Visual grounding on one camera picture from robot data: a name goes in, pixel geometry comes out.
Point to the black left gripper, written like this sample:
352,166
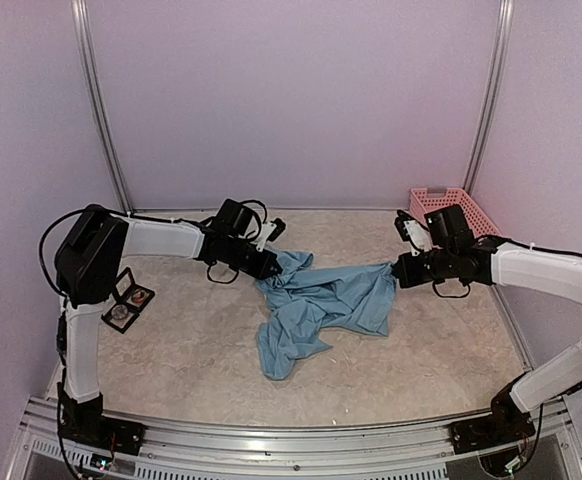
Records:
262,271

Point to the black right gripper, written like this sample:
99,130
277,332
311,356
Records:
408,277

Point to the light blue printed t-shirt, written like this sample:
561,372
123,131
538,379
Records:
304,300

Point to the orange round brooch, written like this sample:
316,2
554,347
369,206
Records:
139,297

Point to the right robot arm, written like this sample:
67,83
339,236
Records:
506,264

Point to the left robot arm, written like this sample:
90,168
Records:
87,266

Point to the black brooch display case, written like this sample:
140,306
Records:
124,287

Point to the silver round brooch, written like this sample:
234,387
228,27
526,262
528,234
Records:
119,313

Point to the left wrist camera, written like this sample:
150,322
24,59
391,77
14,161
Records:
247,220

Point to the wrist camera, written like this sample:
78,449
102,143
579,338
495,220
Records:
446,228
247,220

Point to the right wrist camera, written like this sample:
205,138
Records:
446,228

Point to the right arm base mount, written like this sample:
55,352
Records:
485,432

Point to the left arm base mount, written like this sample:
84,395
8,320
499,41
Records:
111,434

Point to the right aluminium corner post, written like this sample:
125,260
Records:
495,72

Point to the aluminium corner post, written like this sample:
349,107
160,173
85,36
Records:
86,49
495,72

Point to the left aluminium corner post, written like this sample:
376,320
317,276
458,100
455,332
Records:
86,49

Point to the aluminium front rail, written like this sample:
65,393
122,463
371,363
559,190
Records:
172,449

